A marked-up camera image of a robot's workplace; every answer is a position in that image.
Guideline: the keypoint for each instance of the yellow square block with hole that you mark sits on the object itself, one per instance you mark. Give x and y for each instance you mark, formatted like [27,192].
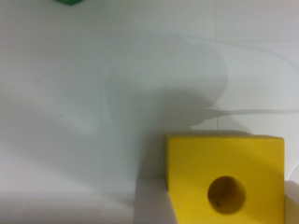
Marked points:
[226,179]

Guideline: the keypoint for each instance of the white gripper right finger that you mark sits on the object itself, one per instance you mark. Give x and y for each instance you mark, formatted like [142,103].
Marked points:
[291,202]

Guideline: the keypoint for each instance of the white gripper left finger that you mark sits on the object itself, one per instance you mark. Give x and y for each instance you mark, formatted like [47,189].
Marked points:
[152,203]

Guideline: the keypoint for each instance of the green square block with hole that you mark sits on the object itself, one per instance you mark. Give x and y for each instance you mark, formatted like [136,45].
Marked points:
[69,2]

